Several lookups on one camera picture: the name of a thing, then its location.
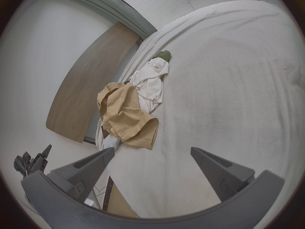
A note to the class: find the dark brown garment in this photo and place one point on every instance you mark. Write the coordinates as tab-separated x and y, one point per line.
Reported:
105	132

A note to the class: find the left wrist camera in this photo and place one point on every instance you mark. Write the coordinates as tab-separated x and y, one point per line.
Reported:
20	162

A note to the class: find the pale grey garment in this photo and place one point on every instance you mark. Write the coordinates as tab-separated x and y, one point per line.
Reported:
112	142

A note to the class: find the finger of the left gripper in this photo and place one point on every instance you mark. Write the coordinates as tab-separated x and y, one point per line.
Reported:
45	157

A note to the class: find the tan shorts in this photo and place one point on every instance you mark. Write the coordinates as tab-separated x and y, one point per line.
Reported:
126	118

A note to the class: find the green garment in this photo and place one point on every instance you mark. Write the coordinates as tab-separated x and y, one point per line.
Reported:
165	55

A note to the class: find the white garment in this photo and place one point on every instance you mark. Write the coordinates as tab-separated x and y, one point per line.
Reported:
151	87

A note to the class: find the bed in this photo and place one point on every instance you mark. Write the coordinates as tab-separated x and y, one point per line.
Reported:
226	92

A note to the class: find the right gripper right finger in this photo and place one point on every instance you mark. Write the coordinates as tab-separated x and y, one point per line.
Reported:
214	169

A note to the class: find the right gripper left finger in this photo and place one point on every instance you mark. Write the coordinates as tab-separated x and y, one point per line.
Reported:
90	166

